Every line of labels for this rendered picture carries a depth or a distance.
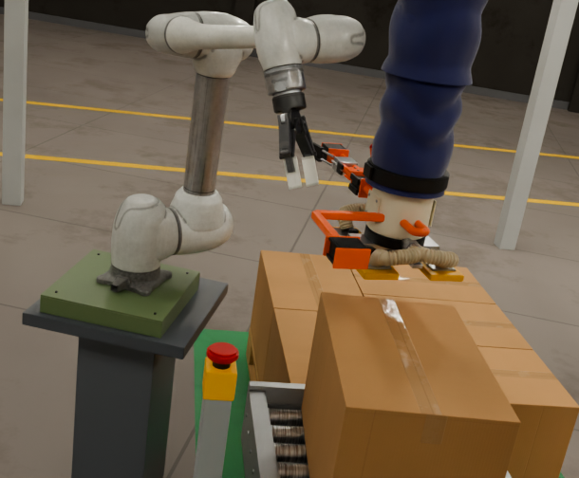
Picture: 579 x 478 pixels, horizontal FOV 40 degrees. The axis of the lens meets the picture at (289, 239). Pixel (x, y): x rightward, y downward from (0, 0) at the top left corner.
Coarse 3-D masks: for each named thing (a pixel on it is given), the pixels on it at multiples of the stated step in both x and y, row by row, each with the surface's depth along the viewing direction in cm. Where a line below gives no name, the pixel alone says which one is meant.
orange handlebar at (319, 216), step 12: (348, 168) 252; (360, 168) 254; (312, 216) 208; (324, 216) 209; (336, 216) 210; (348, 216) 211; (360, 216) 212; (372, 216) 213; (324, 228) 199; (408, 228) 208; (420, 228) 210
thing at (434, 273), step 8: (432, 248) 221; (424, 264) 218; (424, 272) 215; (432, 272) 212; (440, 272) 213; (448, 272) 214; (456, 272) 215; (432, 280) 212; (440, 280) 213; (448, 280) 213; (456, 280) 214
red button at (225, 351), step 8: (216, 344) 173; (224, 344) 174; (232, 344) 174; (208, 352) 171; (216, 352) 170; (224, 352) 171; (232, 352) 171; (216, 360) 169; (224, 360) 169; (232, 360) 170; (216, 368) 172; (224, 368) 172
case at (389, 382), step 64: (320, 320) 225; (384, 320) 218; (448, 320) 224; (320, 384) 212; (384, 384) 185; (448, 384) 190; (320, 448) 201; (384, 448) 179; (448, 448) 180; (512, 448) 181
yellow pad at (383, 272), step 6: (336, 228) 234; (354, 228) 228; (342, 234) 229; (360, 270) 209; (366, 270) 207; (372, 270) 208; (378, 270) 208; (384, 270) 209; (390, 270) 210; (396, 270) 210; (366, 276) 206; (372, 276) 206; (378, 276) 207; (384, 276) 207; (390, 276) 208; (396, 276) 208
